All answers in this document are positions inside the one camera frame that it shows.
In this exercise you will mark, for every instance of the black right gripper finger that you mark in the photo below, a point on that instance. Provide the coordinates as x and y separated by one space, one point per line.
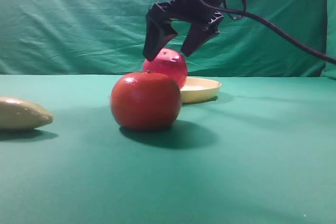
196 37

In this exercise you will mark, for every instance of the beige oblong fruit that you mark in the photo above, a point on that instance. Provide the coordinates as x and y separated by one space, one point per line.
18 114

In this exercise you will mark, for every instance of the red apple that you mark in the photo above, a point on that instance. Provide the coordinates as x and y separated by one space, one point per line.
170 63

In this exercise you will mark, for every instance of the yellow plate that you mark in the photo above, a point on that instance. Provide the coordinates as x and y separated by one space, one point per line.
198 90

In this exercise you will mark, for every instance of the green table cloth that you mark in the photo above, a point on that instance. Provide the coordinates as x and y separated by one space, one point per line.
262 152

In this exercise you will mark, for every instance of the green backdrop cloth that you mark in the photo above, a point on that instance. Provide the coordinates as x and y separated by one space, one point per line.
107 36

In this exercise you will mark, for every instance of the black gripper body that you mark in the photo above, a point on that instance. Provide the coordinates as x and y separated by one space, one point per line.
203 15

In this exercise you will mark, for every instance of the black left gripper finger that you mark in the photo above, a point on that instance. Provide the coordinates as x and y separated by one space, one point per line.
158 34

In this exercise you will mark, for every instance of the red-orange round fruit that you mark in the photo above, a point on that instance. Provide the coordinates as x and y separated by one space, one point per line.
145 101

